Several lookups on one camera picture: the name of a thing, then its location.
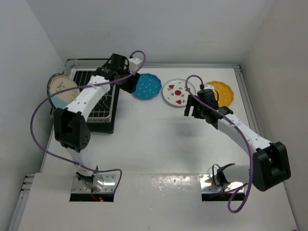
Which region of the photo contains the blue polka dot plate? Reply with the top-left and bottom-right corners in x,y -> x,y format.
132,73 -> 162,100

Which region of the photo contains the yellow polka dot plate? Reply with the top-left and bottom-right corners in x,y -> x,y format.
205,81 -> 234,107

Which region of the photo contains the watermelon pattern white plate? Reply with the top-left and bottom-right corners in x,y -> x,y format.
162,78 -> 189,108

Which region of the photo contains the blue and beige plate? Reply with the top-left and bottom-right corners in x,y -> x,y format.
49,75 -> 80,109

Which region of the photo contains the blue floral white plate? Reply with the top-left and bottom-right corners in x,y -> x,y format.
46,73 -> 62,97

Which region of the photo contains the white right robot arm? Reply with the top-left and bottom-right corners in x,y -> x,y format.
184,89 -> 291,192

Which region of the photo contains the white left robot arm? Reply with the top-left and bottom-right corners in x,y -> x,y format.
53,54 -> 144,192

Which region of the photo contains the black drip tray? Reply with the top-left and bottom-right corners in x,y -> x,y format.
47,69 -> 119,134

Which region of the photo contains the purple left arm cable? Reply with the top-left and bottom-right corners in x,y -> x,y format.
29,50 -> 146,193

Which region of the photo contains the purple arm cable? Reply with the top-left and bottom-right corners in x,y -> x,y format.
29,50 -> 146,193
185,75 -> 254,214

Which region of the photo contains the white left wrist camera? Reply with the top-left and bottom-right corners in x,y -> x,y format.
128,57 -> 142,72

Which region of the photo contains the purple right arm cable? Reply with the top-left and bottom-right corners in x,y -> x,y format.
185,75 -> 254,214

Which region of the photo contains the white wire dish rack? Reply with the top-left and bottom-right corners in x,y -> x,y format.
61,61 -> 116,123

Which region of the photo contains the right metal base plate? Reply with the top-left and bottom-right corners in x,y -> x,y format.
199,174 -> 244,194

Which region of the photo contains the metal base plate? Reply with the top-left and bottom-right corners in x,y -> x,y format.
199,174 -> 244,194
71,173 -> 116,194

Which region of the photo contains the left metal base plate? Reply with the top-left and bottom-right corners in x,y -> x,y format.
71,173 -> 116,194

